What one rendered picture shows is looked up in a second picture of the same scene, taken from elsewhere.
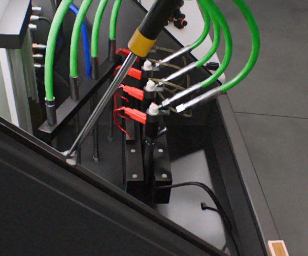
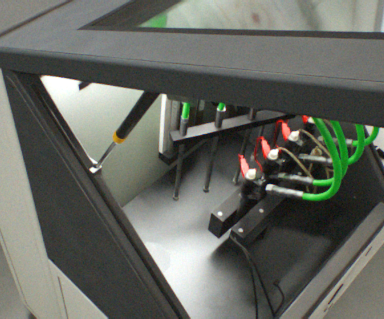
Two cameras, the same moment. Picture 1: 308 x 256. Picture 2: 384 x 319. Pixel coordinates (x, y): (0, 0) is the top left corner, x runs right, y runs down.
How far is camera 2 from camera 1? 0.61 m
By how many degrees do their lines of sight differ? 32
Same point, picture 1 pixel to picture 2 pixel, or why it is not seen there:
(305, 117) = not seen: outside the picture
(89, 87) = (238, 123)
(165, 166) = (250, 224)
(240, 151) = (335, 264)
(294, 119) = not seen: outside the picture
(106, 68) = (270, 115)
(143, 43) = (115, 137)
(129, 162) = (228, 201)
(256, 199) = (297, 307)
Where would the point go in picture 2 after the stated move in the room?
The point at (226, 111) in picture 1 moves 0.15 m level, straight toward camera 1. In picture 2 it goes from (369, 222) to (319, 244)
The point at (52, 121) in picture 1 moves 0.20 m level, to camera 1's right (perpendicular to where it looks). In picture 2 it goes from (181, 133) to (237, 191)
